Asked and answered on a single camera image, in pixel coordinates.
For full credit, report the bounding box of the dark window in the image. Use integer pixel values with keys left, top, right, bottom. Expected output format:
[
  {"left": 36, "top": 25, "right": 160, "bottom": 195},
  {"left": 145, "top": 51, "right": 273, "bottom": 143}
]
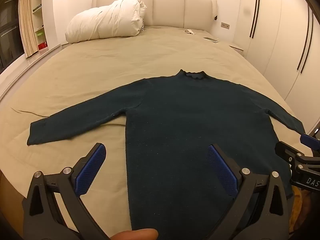
[{"left": 0, "top": 0, "right": 25, "bottom": 73}]

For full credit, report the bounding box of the beige padded headboard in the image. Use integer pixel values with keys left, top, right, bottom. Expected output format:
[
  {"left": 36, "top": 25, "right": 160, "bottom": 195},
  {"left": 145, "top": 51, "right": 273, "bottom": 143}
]
[{"left": 92, "top": 0, "right": 217, "bottom": 32}]

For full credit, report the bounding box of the dark teal sweater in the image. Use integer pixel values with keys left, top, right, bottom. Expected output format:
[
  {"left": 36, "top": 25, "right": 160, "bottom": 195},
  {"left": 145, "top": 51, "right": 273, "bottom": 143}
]
[{"left": 27, "top": 69, "right": 306, "bottom": 240}]

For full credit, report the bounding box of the beige curtain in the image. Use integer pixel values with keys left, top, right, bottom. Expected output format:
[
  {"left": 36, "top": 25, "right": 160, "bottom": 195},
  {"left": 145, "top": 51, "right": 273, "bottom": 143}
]
[{"left": 19, "top": 0, "right": 36, "bottom": 58}]

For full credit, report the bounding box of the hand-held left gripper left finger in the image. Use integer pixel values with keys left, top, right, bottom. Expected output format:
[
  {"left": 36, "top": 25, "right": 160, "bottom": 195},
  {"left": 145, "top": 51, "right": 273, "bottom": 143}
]
[{"left": 22, "top": 142, "right": 110, "bottom": 240}]

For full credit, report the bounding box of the person's left hand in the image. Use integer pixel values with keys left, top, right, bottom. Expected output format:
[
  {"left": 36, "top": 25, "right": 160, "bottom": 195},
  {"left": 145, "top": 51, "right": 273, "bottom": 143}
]
[{"left": 111, "top": 228, "right": 159, "bottom": 240}]

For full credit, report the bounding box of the white wardrobe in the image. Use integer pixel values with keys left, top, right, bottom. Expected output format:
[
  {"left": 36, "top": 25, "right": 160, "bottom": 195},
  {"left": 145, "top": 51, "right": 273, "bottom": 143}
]
[{"left": 234, "top": 0, "right": 320, "bottom": 132}]

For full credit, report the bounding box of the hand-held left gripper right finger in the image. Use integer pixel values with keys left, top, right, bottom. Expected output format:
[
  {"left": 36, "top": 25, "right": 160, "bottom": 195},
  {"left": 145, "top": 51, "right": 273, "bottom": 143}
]
[{"left": 206, "top": 144, "right": 290, "bottom": 240}]

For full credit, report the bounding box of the white wall shelf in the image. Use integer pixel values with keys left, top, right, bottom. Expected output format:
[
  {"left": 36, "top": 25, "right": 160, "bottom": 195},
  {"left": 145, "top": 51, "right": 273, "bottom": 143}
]
[{"left": 31, "top": 0, "right": 49, "bottom": 53}]

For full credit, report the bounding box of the white rolled duvet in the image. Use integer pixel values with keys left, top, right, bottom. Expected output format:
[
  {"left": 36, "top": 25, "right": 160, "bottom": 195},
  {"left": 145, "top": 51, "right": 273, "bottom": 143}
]
[{"left": 65, "top": 0, "right": 147, "bottom": 43}]

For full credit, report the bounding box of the bed with beige sheet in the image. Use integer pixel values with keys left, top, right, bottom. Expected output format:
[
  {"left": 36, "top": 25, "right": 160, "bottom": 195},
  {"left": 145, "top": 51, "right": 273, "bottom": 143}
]
[{"left": 0, "top": 25, "right": 308, "bottom": 230}]

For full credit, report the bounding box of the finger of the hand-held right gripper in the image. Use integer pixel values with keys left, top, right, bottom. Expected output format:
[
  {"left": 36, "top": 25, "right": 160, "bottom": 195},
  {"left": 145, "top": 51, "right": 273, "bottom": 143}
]
[
  {"left": 274, "top": 141, "right": 304, "bottom": 165},
  {"left": 300, "top": 133, "right": 320, "bottom": 153}
]

